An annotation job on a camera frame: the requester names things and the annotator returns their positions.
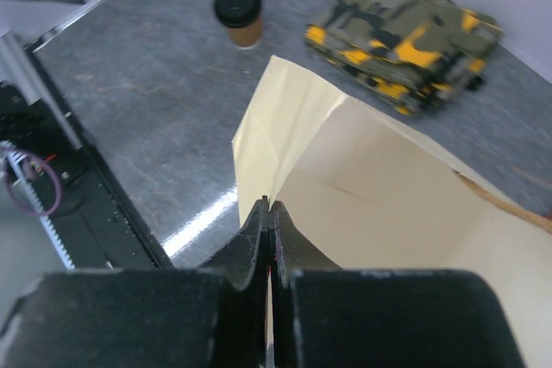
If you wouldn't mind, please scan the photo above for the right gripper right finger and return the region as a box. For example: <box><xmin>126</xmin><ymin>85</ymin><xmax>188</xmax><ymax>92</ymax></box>
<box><xmin>268</xmin><ymin>202</ymin><xmax>524</xmax><ymax>367</ymax></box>

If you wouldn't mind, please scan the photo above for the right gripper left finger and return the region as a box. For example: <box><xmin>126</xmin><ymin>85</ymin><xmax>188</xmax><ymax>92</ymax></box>
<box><xmin>1</xmin><ymin>198</ymin><xmax>268</xmax><ymax>367</ymax></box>

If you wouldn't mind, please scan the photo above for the brown paper bag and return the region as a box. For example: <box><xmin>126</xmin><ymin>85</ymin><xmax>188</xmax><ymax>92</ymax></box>
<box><xmin>232</xmin><ymin>56</ymin><xmax>551</xmax><ymax>367</ymax></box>

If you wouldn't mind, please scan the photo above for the black plastic cup lid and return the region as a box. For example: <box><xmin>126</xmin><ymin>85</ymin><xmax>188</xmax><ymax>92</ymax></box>
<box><xmin>213</xmin><ymin>0</ymin><xmax>262</xmax><ymax>28</ymax></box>

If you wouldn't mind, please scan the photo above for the brown paper coffee cup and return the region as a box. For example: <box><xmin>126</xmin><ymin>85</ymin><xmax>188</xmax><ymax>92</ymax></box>
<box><xmin>226</xmin><ymin>14</ymin><xmax>263</xmax><ymax>50</ymax></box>

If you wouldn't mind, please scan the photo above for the camouflage folded cloth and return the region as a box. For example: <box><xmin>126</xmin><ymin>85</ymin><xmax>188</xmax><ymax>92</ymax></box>
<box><xmin>304</xmin><ymin>0</ymin><xmax>502</xmax><ymax>115</ymax></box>

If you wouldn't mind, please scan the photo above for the aluminium cable duct rail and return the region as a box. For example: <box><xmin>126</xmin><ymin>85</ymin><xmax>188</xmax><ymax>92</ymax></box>
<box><xmin>1</xmin><ymin>141</ymin><xmax>76</xmax><ymax>271</ymax></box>

